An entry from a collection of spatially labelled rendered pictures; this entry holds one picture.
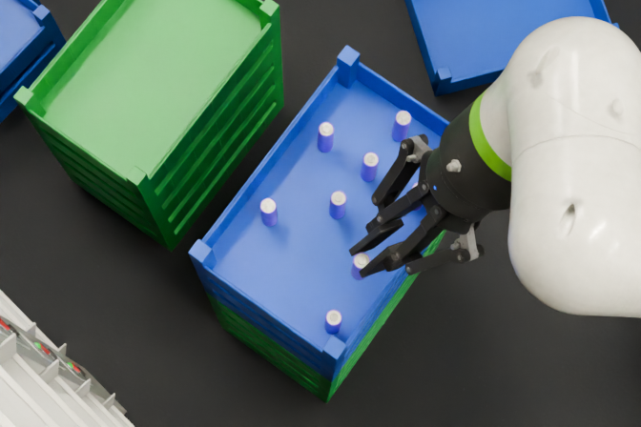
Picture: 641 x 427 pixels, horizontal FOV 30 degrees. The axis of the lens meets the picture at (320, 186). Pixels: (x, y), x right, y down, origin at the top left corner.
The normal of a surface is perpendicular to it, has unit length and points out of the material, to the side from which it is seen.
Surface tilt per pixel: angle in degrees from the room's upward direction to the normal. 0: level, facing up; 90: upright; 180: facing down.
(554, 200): 38
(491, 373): 0
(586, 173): 19
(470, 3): 0
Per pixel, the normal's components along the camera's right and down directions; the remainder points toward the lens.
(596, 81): 0.08, -0.37
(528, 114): -0.81, -0.25
